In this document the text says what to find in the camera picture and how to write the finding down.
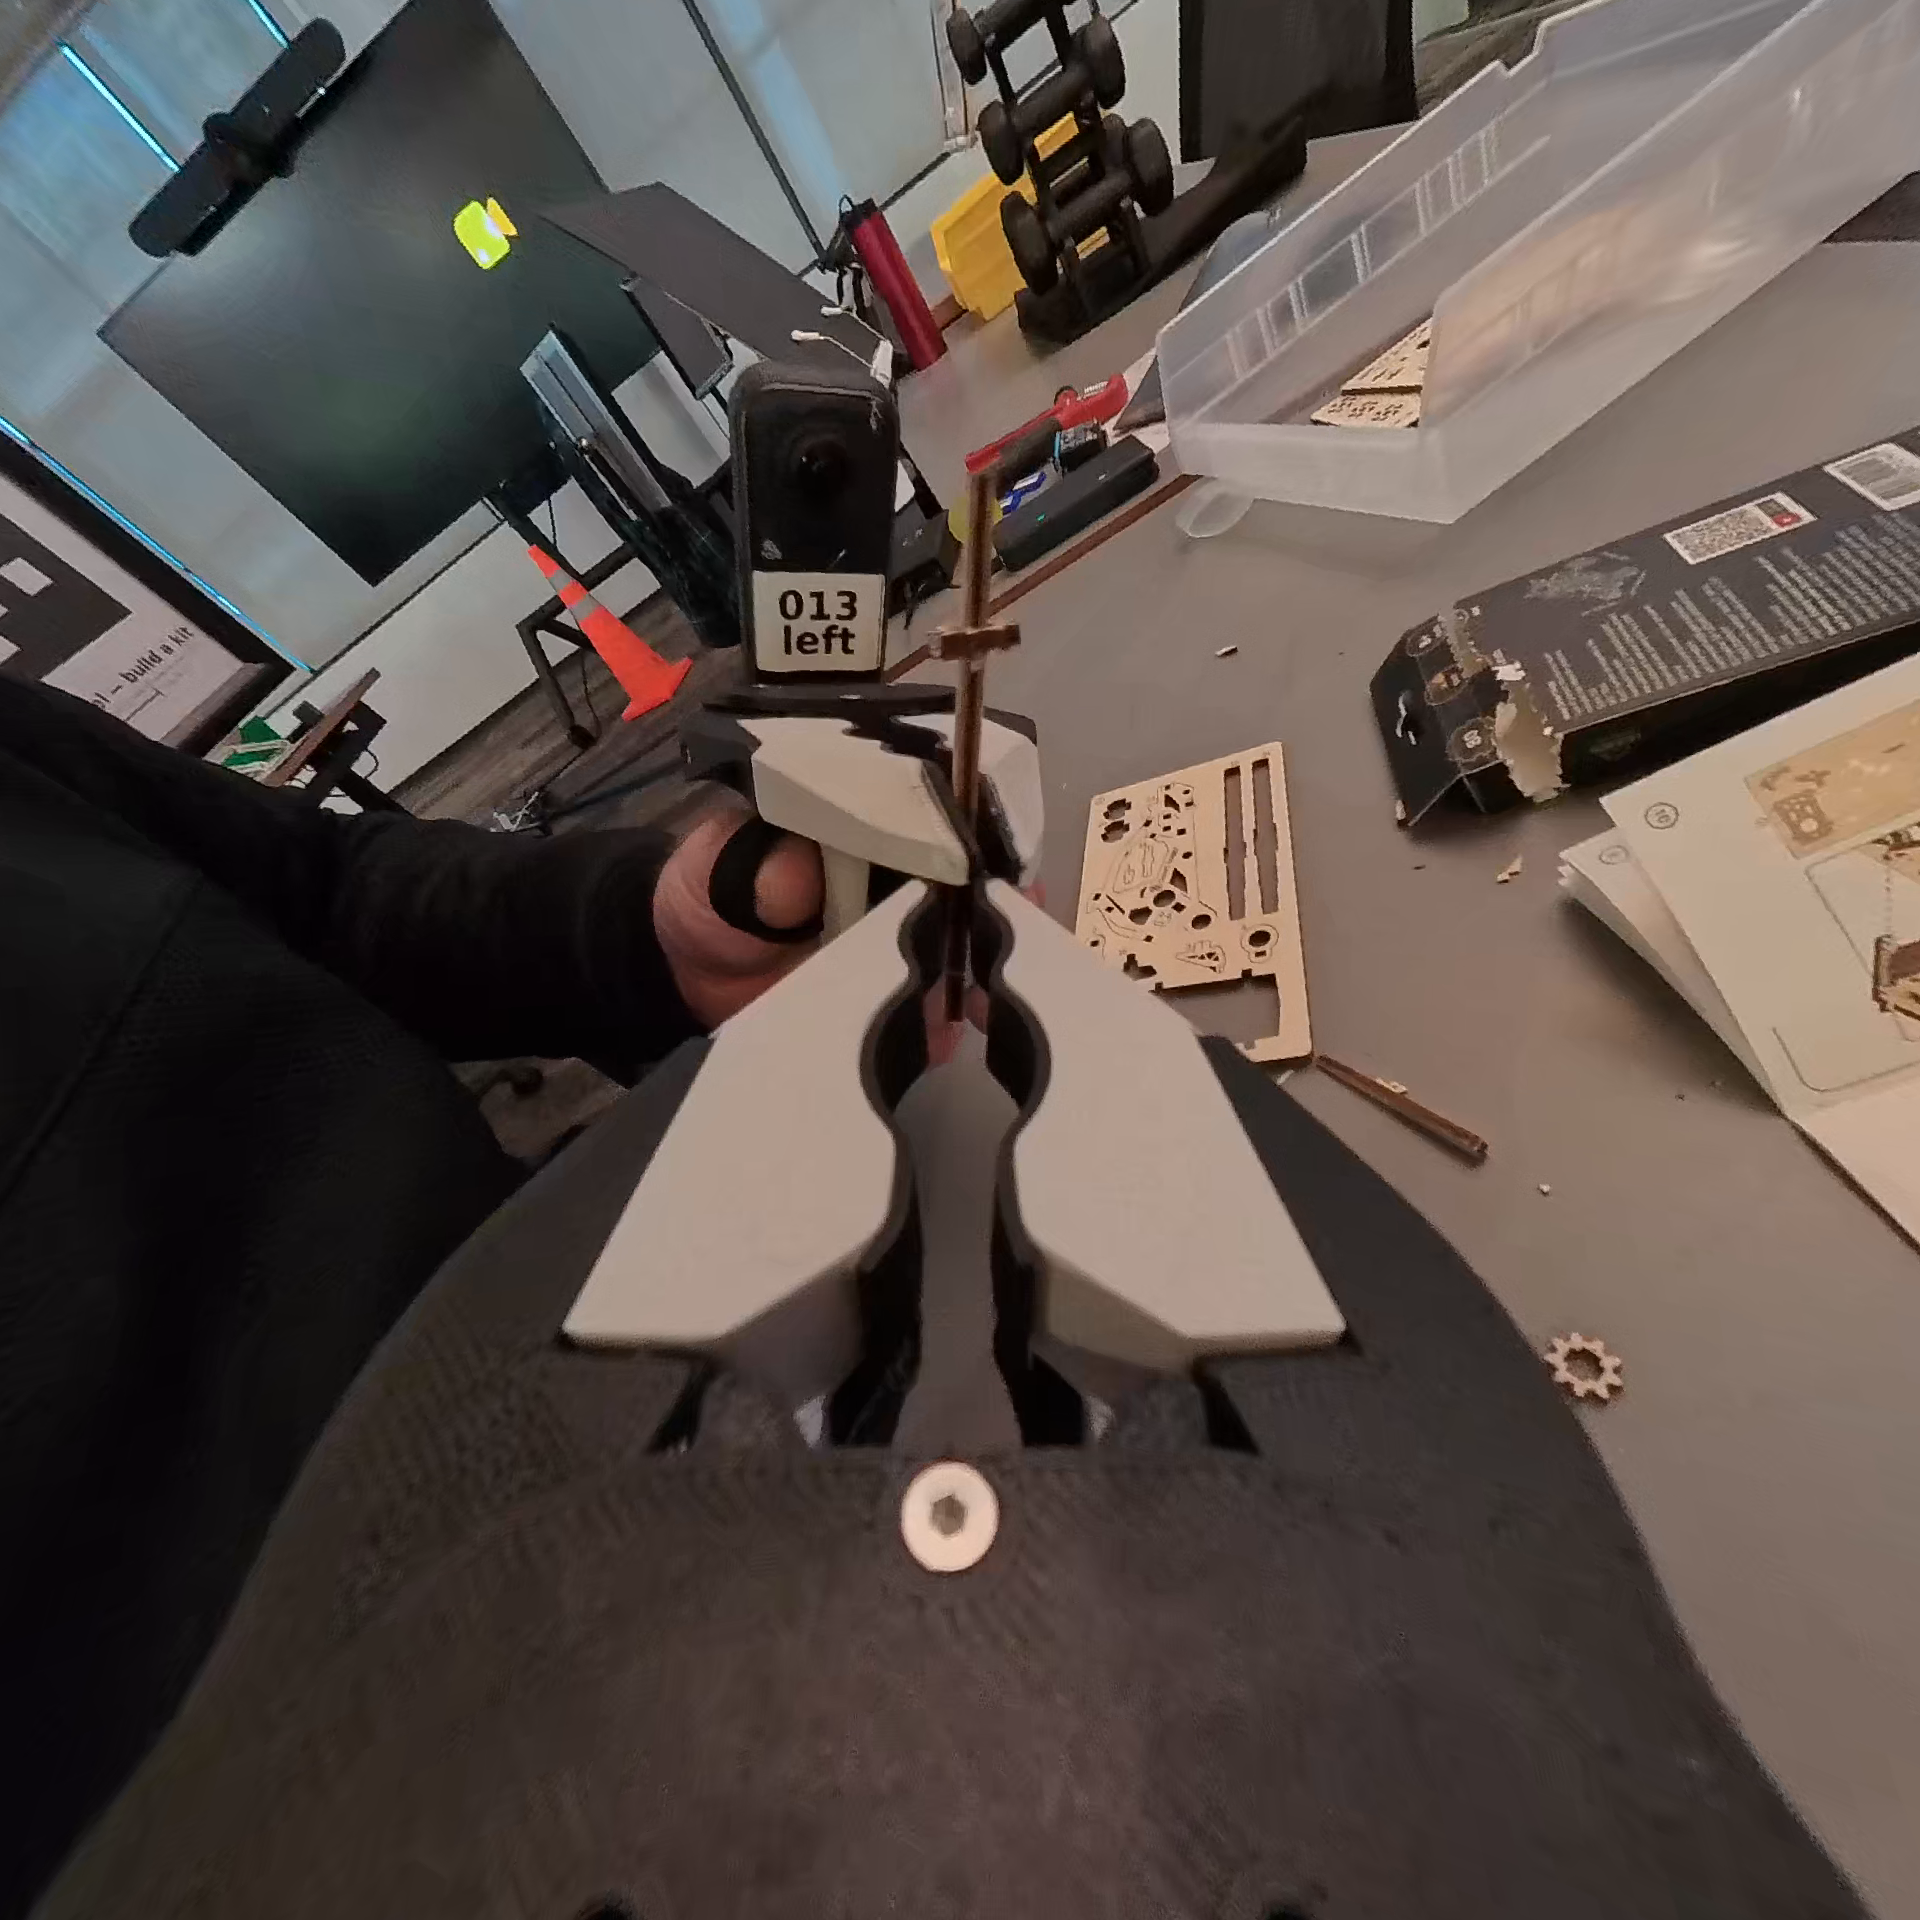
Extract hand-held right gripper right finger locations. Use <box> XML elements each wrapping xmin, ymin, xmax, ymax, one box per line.
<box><xmin>967</xmin><ymin>877</ymin><xmax>1350</xmax><ymax>1448</ymax></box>

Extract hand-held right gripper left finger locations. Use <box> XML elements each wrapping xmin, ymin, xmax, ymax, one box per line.
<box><xmin>562</xmin><ymin>877</ymin><xmax>951</xmax><ymax>1448</ymax></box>

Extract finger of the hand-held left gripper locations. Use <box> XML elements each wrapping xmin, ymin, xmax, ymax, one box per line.
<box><xmin>754</xmin><ymin>722</ymin><xmax>972</xmax><ymax>889</ymax></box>
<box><xmin>961</xmin><ymin>717</ymin><xmax>1048</xmax><ymax>880</ymax></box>

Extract long wooden stick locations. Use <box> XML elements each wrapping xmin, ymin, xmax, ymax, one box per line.
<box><xmin>1316</xmin><ymin>1054</ymin><xmax>1491</xmax><ymax>1164</ymax></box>
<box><xmin>943</xmin><ymin>471</ymin><xmax>994</xmax><ymax>1050</ymax></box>

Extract plywood parts sheet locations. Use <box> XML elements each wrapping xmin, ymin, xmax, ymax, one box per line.
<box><xmin>1078</xmin><ymin>738</ymin><xmax>1316</xmax><ymax>1066</ymax></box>

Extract person's left forearm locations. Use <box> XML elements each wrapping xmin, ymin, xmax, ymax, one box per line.
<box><xmin>0</xmin><ymin>671</ymin><xmax>706</xmax><ymax>1081</ymax></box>

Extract spare plywood model sheets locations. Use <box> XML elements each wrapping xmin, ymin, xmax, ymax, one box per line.
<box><xmin>1307</xmin><ymin>322</ymin><xmax>1443</xmax><ymax>437</ymax></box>

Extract person's left hand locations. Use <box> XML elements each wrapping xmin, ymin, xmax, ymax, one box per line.
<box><xmin>651</xmin><ymin>808</ymin><xmax>873</xmax><ymax>1038</ymax></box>

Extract red bottle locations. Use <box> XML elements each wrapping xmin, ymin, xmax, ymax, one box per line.
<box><xmin>840</xmin><ymin>194</ymin><xmax>951</xmax><ymax>374</ymax></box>

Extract orange traffic cone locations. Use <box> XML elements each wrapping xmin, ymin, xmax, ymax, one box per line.
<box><xmin>526</xmin><ymin>543</ymin><xmax>696</xmax><ymax>725</ymax></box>

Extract black power bank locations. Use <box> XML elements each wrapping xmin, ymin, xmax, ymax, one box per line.
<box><xmin>993</xmin><ymin>438</ymin><xmax>1161</xmax><ymax>576</ymax></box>

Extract black flat panel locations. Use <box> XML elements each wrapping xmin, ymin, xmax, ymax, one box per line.
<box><xmin>532</xmin><ymin>182</ymin><xmax>842</xmax><ymax>399</ymax></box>

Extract yellow storage bins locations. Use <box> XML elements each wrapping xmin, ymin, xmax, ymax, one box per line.
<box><xmin>930</xmin><ymin>119</ymin><xmax>1082</xmax><ymax>324</ymax></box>

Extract black dumbbell rack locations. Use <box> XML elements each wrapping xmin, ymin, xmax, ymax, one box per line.
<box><xmin>945</xmin><ymin>0</ymin><xmax>1179</xmax><ymax>346</ymax></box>

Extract black TV screen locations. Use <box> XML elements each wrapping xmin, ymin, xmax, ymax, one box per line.
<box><xmin>96</xmin><ymin>0</ymin><xmax>664</xmax><ymax>589</ymax></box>

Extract clear plastic bin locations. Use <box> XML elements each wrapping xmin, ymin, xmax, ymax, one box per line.
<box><xmin>1154</xmin><ymin>0</ymin><xmax>1920</xmax><ymax>527</ymax></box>

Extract person's dark clothing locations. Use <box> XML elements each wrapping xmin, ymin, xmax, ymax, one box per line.
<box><xmin>0</xmin><ymin>838</ymin><xmax>664</xmax><ymax>1920</ymax></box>

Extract instruction booklet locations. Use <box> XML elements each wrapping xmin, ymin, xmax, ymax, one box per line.
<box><xmin>1559</xmin><ymin>696</ymin><xmax>1920</xmax><ymax>1248</ymax></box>

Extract black mesh chair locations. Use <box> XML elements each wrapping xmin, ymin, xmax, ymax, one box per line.
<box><xmin>1178</xmin><ymin>0</ymin><xmax>1419</xmax><ymax>197</ymax></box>

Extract black cardboard box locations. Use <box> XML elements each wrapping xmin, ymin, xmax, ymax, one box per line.
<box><xmin>1368</xmin><ymin>428</ymin><xmax>1920</xmax><ymax>828</ymax></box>

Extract black webcam bar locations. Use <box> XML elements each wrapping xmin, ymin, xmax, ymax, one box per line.
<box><xmin>128</xmin><ymin>17</ymin><xmax>350</xmax><ymax>260</ymax></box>

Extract framed marker poster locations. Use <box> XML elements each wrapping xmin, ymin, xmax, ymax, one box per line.
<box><xmin>0</xmin><ymin>434</ymin><xmax>296</xmax><ymax>751</ymax></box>

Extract red handled tool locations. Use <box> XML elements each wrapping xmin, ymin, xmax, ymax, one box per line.
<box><xmin>966</xmin><ymin>374</ymin><xmax>1130</xmax><ymax>479</ymax></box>

